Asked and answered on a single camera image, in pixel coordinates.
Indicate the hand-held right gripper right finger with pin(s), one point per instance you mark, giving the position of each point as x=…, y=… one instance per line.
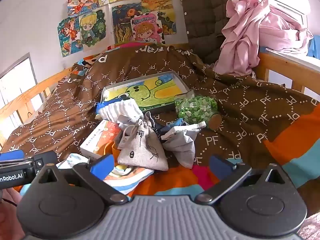
x=217, y=166

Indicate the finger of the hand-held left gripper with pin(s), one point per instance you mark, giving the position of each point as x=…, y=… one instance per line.
x=11, y=155

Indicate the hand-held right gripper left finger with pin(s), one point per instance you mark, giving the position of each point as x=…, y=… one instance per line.
x=101, y=167

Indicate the orange sock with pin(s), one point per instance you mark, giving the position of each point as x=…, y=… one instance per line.
x=116, y=150

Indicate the white cloth with coloured stripes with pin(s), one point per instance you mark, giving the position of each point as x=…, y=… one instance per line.
x=132, y=177

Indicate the white tissue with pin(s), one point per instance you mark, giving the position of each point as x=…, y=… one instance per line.
x=180, y=147

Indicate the grey linen printed pouch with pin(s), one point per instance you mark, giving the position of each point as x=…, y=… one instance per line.
x=140, y=150

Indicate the blue and black sock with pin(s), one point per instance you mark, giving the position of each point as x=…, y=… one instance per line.
x=174, y=126

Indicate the white striped sock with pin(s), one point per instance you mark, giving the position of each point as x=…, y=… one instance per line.
x=120, y=111

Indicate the shallow grey box with drawing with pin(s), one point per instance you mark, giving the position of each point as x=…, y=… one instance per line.
x=150, y=92

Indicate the person's left hand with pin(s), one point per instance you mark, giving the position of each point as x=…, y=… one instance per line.
x=8, y=217

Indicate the orange and white carton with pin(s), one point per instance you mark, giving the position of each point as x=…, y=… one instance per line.
x=100, y=135

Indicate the glass jar of green paper stars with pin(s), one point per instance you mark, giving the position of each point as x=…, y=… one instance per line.
x=197, y=110

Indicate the window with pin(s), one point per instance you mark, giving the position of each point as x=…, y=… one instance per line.
x=15, y=90

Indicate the brown printed blanket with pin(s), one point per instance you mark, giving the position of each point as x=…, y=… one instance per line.
x=225, y=92

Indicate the pink fleece garment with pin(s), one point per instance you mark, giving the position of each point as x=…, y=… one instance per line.
x=311, y=227

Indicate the white mattress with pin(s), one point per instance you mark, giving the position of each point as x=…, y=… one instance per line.
x=295, y=57

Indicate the pink clothes heap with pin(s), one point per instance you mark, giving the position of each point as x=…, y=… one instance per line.
x=250, y=35

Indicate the olive quilted jacket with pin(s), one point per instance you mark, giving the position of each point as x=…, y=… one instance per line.
x=202, y=17

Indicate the blue cloth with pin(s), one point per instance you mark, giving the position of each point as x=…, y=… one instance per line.
x=314, y=47

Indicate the white air conditioner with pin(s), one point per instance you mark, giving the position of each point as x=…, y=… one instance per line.
x=287, y=2

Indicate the group of wall drawings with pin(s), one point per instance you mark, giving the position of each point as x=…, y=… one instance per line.
x=120, y=22

